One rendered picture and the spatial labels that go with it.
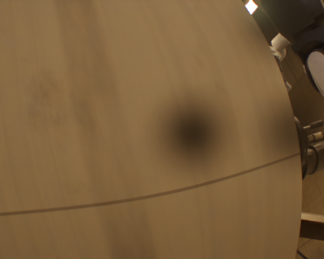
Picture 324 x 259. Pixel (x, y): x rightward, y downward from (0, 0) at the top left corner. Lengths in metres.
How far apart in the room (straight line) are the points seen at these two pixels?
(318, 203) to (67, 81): 11.38
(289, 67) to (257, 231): 11.39
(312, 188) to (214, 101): 11.28
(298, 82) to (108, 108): 11.34
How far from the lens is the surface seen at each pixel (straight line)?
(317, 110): 11.66
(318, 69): 1.52
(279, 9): 1.59
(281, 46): 2.29
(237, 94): 0.84
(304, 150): 1.97
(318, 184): 11.89
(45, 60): 0.71
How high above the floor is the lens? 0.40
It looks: 22 degrees up
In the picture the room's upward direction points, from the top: 24 degrees counter-clockwise
